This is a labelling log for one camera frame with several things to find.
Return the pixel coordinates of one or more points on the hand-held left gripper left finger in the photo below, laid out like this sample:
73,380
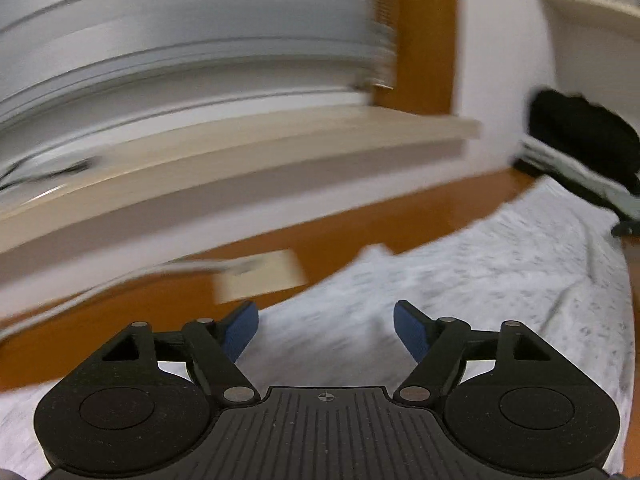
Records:
242,329

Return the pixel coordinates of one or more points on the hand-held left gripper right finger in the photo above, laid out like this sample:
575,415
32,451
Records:
412,330

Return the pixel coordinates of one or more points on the white speckled cloth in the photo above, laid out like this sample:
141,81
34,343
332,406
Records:
500,270

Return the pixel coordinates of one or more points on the black cloth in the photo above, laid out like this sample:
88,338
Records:
580,130

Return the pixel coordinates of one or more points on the beige card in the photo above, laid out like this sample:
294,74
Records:
260,277

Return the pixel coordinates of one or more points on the beige window sill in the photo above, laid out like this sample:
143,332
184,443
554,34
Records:
225,160

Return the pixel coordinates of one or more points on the folded grey white garment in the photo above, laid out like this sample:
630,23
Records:
570,170

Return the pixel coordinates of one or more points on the folded black garment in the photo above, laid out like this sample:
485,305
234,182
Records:
625,229

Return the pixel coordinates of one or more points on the grey window blind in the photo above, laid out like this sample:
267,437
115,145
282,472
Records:
175,35

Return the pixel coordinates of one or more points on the white shelf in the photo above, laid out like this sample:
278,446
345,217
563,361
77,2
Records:
595,5

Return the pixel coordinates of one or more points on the wooden window frame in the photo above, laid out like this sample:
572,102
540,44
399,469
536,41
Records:
425,35

